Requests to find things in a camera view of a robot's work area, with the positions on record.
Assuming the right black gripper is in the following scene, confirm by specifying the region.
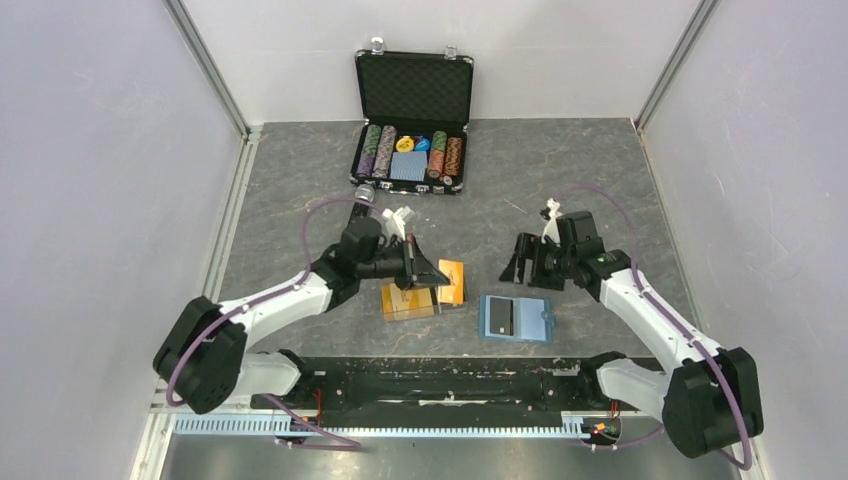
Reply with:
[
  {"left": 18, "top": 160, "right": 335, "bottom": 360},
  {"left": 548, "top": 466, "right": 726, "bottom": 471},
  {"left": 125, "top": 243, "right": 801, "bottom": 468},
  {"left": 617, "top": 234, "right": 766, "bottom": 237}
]
[{"left": 499, "top": 232, "right": 576, "bottom": 292}]

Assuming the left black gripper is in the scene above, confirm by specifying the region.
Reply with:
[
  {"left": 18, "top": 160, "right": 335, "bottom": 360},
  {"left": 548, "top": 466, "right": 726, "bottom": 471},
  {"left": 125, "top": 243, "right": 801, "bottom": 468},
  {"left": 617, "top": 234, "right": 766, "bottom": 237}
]
[{"left": 358, "top": 234, "right": 450, "bottom": 292}]

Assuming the gold VIP credit card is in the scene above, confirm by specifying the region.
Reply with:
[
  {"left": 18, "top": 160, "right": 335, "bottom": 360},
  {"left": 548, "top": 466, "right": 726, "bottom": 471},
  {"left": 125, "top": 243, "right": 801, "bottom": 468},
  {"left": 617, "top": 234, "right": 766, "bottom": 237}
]
[{"left": 437, "top": 259, "right": 465, "bottom": 305}]

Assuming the black VIP credit card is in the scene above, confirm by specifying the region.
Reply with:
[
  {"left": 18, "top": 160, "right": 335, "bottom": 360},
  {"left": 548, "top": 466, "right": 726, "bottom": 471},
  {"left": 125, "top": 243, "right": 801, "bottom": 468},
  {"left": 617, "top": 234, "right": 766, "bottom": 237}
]
[{"left": 488, "top": 297, "right": 514, "bottom": 336}]

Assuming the clear box with gold cards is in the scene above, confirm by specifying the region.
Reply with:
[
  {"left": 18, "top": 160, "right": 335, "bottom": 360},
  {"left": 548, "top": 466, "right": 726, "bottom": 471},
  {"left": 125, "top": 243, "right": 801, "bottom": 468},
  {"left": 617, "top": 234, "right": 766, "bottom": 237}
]
[{"left": 380, "top": 284, "right": 468, "bottom": 322}]

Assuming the light blue card holder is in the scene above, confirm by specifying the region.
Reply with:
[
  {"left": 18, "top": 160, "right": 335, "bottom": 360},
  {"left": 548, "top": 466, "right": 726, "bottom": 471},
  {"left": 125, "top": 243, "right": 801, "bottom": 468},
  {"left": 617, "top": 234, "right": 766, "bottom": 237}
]
[{"left": 479, "top": 295, "right": 556, "bottom": 344}]

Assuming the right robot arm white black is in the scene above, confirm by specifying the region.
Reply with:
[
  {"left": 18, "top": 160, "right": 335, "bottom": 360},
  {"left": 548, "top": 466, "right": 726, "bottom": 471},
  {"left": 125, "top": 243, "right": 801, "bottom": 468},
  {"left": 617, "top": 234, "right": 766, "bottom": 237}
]
[{"left": 499, "top": 207, "right": 764, "bottom": 469}]

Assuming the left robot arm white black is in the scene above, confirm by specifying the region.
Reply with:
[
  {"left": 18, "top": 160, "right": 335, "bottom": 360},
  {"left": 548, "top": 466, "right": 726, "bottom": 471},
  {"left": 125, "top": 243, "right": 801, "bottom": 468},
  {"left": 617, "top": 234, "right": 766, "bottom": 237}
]
[{"left": 152, "top": 217, "right": 451, "bottom": 414}]

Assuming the blue playing card deck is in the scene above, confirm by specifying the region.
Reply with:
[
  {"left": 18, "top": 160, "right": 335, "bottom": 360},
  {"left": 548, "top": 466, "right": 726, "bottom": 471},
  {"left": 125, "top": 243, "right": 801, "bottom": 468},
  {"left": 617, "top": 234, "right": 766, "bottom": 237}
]
[{"left": 389, "top": 151, "right": 428, "bottom": 182}]

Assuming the black microphone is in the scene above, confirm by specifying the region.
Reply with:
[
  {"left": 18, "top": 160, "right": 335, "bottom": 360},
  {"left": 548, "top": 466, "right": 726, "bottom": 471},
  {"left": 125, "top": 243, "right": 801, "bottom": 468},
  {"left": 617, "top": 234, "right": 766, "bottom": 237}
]
[{"left": 350, "top": 184, "right": 375, "bottom": 219}]

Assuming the green orange chip stack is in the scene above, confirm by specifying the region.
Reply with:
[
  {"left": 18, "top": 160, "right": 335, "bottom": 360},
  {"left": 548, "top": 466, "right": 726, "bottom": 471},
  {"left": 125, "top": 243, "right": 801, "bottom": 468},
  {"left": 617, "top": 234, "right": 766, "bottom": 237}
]
[{"left": 427, "top": 131, "right": 448, "bottom": 179}]

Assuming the pink grey chip stack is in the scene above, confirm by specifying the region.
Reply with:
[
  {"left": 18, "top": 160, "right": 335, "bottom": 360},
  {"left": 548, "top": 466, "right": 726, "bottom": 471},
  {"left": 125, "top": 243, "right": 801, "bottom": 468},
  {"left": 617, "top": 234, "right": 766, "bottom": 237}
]
[{"left": 371, "top": 125, "right": 397, "bottom": 178}]

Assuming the brown orange chip stack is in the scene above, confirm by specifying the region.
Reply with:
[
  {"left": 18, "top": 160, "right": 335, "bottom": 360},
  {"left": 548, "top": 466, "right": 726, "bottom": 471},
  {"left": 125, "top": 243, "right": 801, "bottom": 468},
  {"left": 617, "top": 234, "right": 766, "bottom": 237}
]
[{"left": 443, "top": 137, "right": 463, "bottom": 177}]

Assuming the green purple chip stack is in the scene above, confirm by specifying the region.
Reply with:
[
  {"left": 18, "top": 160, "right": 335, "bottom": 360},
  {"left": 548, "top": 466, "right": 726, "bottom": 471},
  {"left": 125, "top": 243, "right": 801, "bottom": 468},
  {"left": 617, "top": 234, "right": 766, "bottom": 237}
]
[{"left": 355, "top": 125, "right": 382, "bottom": 178}]

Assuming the blue round chip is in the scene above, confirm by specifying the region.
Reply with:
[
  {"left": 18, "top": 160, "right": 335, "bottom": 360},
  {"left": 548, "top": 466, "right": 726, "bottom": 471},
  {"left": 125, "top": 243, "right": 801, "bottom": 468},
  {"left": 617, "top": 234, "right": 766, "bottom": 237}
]
[{"left": 414, "top": 136, "right": 431, "bottom": 151}]

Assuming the yellow dealer chip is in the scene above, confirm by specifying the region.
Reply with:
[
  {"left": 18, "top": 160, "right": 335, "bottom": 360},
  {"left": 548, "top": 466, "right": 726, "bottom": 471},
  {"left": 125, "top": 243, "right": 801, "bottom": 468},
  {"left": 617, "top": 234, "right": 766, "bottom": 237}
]
[{"left": 395, "top": 136, "right": 416, "bottom": 152}]

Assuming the black poker chip case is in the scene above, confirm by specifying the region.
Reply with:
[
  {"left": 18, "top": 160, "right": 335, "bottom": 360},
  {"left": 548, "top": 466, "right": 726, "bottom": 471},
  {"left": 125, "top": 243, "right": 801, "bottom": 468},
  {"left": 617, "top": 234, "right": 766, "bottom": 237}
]
[{"left": 349, "top": 37, "right": 475, "bottom": 195}]

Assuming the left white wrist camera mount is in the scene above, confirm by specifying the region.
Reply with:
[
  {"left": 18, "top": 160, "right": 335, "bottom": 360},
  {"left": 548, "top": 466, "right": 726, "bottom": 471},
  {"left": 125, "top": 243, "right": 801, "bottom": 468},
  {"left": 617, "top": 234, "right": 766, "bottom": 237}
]
[{"left": 380, "top": 206, "right": 415, "bottom": 242}]

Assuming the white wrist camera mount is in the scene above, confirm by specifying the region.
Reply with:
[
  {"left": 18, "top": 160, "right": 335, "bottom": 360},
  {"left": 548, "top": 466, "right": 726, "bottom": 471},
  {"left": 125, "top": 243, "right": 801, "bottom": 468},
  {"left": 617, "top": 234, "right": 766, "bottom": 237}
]
[
  {"left": 380, "top": 206, "right": 415, "bottom": 242},
  {"left": 540, "top": 198, "right": 562, "bottom": 246}
]

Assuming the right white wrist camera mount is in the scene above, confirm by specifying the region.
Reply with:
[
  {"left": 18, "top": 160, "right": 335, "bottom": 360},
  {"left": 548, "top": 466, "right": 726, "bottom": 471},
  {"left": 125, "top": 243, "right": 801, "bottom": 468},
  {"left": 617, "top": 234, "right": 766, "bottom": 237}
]
[{"left": 540, "top": 198, "right": 562, "bottom": 246}]

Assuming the white slotted cable duct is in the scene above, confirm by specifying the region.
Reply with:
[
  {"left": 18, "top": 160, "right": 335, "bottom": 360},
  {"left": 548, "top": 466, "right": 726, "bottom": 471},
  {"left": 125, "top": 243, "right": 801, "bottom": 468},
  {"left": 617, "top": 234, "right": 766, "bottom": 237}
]
[{"left": 174, "top": 411, "right": 620, "bottom": 440}]

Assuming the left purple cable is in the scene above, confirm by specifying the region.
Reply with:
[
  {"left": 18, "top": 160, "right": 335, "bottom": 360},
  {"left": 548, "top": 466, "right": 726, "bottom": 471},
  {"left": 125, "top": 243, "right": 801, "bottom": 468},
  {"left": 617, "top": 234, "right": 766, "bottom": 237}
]
[{"left": 164, "top": 198, "right": 389, "bottom": 409}]

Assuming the purple cable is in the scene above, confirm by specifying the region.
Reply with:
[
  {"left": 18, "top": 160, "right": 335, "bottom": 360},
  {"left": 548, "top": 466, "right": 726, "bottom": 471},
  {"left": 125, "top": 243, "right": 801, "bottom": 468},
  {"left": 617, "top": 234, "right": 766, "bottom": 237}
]
[
  {"left": 164, "top": 198, "right": 389, "bottom": 409},
  {"left": 563, "top": 184, "right": 755, "bottom": 473}
]

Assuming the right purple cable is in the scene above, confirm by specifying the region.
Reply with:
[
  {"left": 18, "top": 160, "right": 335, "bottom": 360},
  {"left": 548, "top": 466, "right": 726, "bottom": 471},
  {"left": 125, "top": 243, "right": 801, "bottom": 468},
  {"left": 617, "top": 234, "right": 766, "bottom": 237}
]
[{"left": 563, "top": 184, "right": 755, "bottom": 473}]

